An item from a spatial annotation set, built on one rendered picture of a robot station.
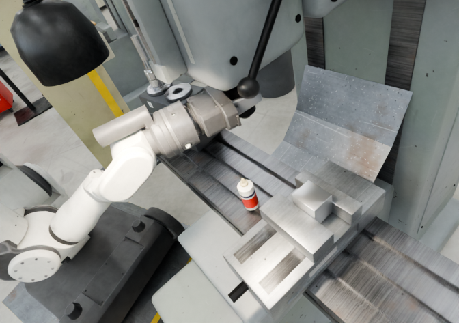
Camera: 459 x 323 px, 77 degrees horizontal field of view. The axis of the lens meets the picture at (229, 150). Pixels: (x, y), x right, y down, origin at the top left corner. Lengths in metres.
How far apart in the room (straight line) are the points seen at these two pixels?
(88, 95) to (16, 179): 1.33
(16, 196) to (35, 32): 0.79
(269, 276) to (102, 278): 0.82
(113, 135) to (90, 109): 1.80
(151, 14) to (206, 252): 0.62
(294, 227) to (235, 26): 0.39
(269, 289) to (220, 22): 0.46
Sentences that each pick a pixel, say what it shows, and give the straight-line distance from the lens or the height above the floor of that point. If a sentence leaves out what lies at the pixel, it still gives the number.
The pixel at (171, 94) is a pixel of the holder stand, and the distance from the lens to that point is 0.94.
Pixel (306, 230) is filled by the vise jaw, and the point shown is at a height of 1.01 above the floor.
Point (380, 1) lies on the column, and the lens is 0.77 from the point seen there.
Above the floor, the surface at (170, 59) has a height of 1.37.
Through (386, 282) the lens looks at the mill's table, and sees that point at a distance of 0.70.
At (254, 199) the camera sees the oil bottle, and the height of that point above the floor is 0.94.
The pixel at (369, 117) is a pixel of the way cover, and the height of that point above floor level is 0.98.
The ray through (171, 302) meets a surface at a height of 0.70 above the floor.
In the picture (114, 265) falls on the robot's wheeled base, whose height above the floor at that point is 0.59.
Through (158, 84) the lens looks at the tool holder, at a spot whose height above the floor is 1.12.
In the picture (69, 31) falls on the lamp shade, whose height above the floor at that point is 1.48.
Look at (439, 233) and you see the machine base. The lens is 1.60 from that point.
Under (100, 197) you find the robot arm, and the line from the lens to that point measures 0.55.
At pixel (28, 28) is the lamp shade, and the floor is 1.49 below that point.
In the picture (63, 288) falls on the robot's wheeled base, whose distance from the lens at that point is 1.42.
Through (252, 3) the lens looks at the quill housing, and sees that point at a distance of 0.41.
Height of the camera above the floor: 1.53
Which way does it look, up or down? 42 degrees down
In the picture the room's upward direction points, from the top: 20 degrees counter-clockwise
